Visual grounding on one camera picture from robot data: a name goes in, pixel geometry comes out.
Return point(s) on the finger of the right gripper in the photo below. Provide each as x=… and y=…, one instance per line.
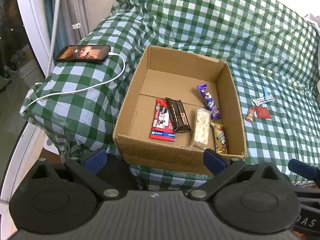
x=303, y=169

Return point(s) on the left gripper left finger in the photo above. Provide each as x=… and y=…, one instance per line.
x=86, y=172

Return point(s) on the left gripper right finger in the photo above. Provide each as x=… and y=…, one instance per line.
x=224, y=171

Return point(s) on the yellow cow snack packet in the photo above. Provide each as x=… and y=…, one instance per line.
x=219, y=137

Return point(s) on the beige nougat bar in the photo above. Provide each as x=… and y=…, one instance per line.
x=201, y=128

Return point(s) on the purple candy bar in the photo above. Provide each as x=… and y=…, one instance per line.
x=209, y=101

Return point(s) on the dark chocolate bar wrapper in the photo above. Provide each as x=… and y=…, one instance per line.
x=178, y=116

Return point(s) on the small red orange candy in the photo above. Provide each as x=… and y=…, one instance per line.
x=250, y=114

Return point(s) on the red square sachet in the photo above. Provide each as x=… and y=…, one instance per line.
x=262, y=112

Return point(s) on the red spicy strip packet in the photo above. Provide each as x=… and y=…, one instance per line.
x=165, y=136

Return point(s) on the red white oreo packet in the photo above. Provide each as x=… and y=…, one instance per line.
x=161, y=120

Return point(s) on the silver sachet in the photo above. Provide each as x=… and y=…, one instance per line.
x=259, y=101

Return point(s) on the light blue candy stick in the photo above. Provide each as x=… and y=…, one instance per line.
x=266, y=95

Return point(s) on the brown cardboard box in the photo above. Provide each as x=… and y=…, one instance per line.
x=170, y=73

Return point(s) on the black smartphone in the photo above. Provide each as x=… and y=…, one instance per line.
x=84, y=53

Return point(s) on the white crumpled sheet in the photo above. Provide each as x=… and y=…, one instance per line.
x=314, y=20

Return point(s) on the white braided pole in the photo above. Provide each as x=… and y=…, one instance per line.
x=53, y=36

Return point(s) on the grey curtain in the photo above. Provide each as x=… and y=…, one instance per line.
x=78, y=18

